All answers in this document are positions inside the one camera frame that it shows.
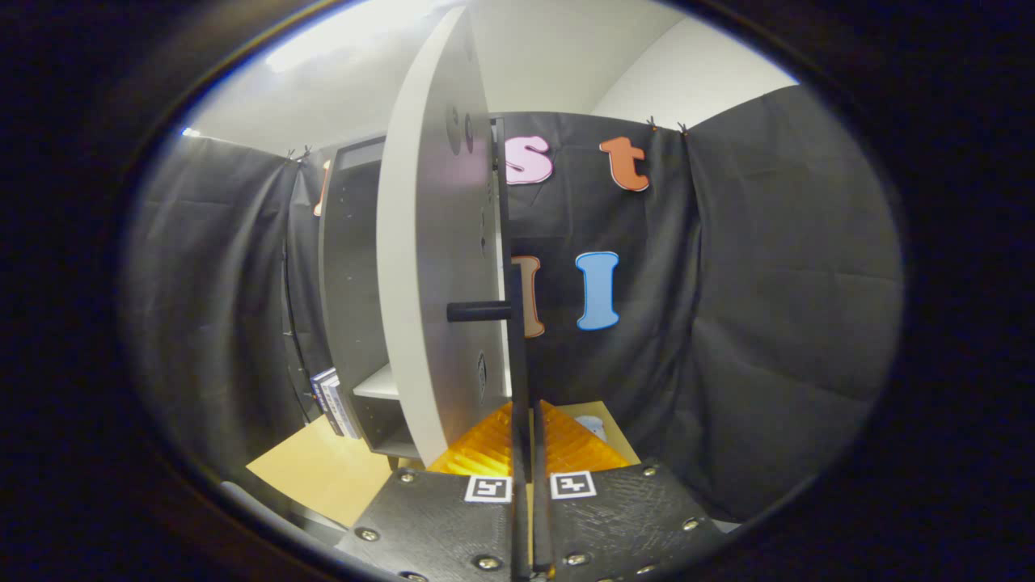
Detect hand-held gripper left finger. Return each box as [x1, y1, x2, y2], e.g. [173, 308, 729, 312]
[336, 400, 530, 582]

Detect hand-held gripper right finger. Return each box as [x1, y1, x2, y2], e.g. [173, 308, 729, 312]
[532, 400, 725, 582]

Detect black door handle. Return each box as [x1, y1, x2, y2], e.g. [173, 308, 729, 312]
[446, 260, 534, 486]

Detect blue white book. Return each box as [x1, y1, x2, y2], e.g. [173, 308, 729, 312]
[327, 378, 362, 440]
[310, 368, 340, 433]
[319, 373, 350, 437]

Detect grey cabinet body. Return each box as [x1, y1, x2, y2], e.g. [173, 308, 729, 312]
[318, 133, 421, 462]

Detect black backdrop cloth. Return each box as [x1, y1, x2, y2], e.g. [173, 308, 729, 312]
[121, 85, 905, 522]

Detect thin black cable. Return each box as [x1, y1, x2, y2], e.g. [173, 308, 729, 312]
[279, 234, 312, 421]

